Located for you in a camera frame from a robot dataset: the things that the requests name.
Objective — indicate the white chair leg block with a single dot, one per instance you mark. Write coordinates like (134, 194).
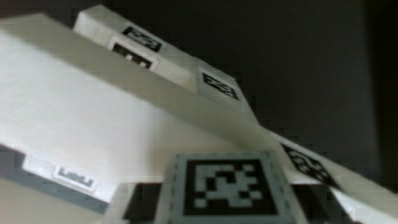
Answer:
(129, 40)
(226, 188)

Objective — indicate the white chair back frame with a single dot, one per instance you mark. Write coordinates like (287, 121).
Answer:
(102, 119)

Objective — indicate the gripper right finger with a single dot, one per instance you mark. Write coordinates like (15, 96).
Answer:
(322, 207)

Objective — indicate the white chair seat part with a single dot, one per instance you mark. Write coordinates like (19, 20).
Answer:
(218, 87)

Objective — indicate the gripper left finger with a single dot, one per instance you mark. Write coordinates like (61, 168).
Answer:
(143, 203)

